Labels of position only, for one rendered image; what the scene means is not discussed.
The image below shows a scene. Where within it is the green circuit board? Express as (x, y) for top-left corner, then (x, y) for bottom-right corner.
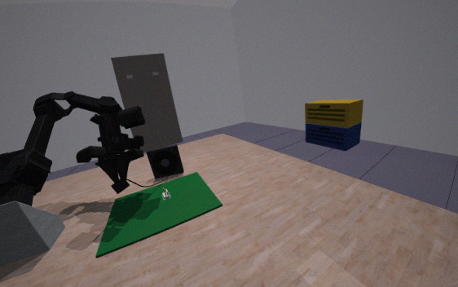
(95, 172), (222, 258)

